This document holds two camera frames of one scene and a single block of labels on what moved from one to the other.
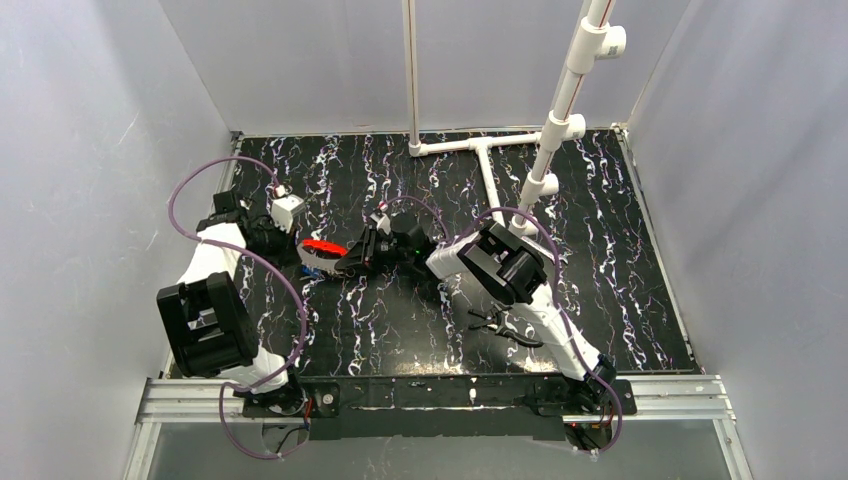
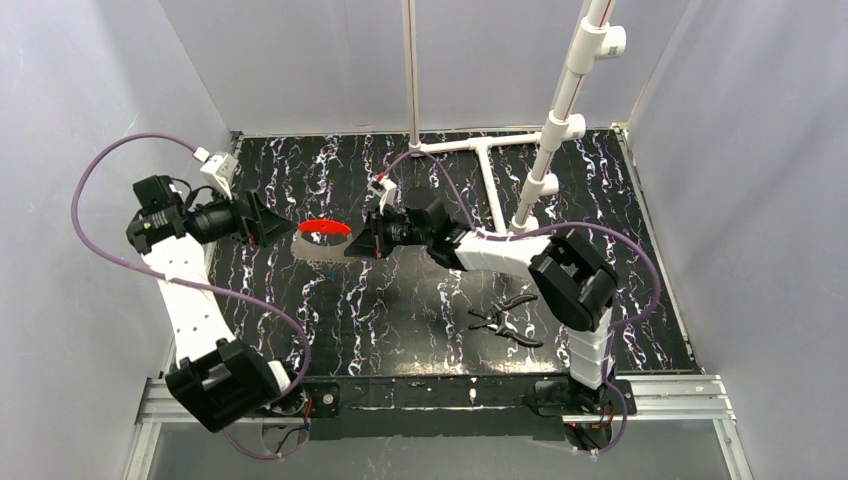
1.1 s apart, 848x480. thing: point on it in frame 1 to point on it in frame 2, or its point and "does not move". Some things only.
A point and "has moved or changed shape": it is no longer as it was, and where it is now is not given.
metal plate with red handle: [320, 253] has moved or changed shape
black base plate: [405, 408] does not move
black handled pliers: [493, 322] does not move
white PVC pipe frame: [597, 37] does not move
